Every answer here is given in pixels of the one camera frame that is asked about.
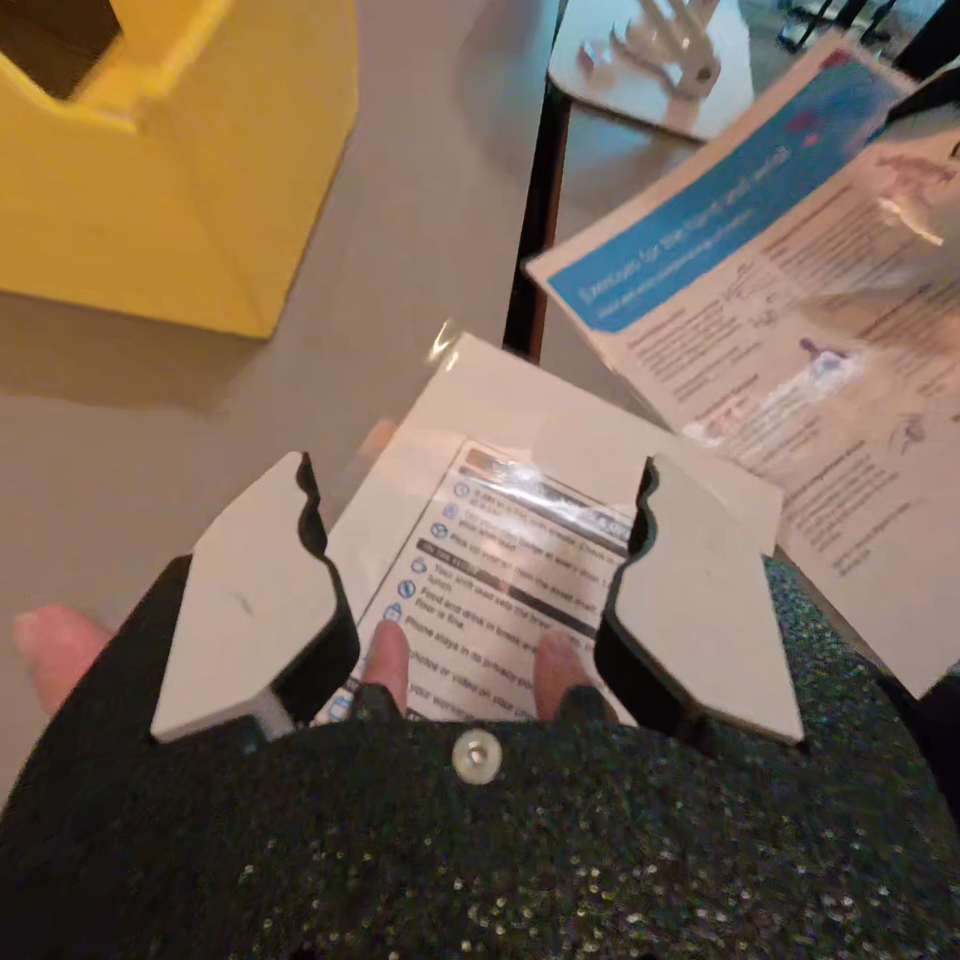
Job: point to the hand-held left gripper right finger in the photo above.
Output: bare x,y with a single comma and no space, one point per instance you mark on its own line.
697,600

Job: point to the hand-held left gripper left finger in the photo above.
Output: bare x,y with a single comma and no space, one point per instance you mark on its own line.
247,600

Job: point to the laminated instruction sheet red banner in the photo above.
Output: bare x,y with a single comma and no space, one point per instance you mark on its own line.
487,405

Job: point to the laminated sheet blue banner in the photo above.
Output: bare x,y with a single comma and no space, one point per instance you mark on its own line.
750,300

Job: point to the yellow storage box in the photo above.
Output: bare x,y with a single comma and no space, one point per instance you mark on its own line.
187,187

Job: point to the white desk stand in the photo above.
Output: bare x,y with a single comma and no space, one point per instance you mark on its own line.
660,52

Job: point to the person's left hand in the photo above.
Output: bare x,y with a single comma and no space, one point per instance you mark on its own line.
386,664

